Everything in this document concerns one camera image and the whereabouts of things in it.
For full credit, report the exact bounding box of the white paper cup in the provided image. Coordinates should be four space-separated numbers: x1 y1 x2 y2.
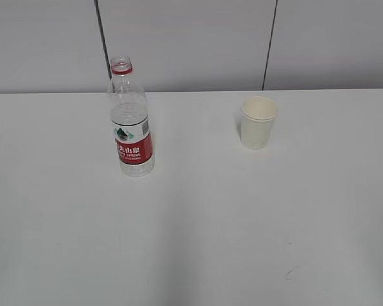
241 96 278 150

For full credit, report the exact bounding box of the clear water bottle red label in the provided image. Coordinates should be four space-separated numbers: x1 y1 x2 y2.
108 56 154 177

